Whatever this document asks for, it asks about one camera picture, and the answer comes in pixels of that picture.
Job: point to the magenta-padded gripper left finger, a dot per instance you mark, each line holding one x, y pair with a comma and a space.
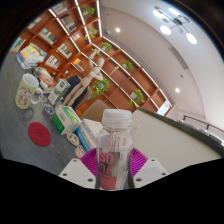
78, 171

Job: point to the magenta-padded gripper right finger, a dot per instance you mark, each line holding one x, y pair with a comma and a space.
148, 171

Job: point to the clear bottle with red label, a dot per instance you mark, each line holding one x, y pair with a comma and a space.
113, 160

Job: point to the small oval sticker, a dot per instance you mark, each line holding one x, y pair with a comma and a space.
80, 151
72, 139
48, 109

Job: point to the blue-edged book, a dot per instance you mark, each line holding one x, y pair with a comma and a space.
82, 140

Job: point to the white partition with dark top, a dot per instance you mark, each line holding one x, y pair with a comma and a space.
166, 140

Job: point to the green and white box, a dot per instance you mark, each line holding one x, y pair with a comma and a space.
66, 120

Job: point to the flat round red coaster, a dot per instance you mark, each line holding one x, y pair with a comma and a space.
39, 134

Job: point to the tan upholstered chair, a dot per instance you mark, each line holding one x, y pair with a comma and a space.
96, 110

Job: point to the tall green and white carton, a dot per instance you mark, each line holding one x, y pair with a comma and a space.
59, 91

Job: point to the chair with dark jacket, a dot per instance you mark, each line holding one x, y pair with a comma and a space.
75, 87

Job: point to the recessed ceiling spotlight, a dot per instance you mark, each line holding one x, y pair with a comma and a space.
177, 90
117, 29

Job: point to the yellow striped white mug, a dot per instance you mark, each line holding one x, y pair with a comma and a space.
26, 91

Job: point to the wooden artist mannequin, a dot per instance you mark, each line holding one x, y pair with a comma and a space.
90, 76

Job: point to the stack of dark books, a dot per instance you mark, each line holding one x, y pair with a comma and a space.
46, 79

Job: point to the wooden shelf unit with books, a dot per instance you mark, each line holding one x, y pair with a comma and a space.
113, 76

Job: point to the ceiling air vent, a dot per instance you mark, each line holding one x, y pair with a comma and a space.
178, 58

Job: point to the branched ceiling lamp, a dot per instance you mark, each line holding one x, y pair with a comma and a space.
176, 23

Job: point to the dark curtain rail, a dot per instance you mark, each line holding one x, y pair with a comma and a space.
206, 124

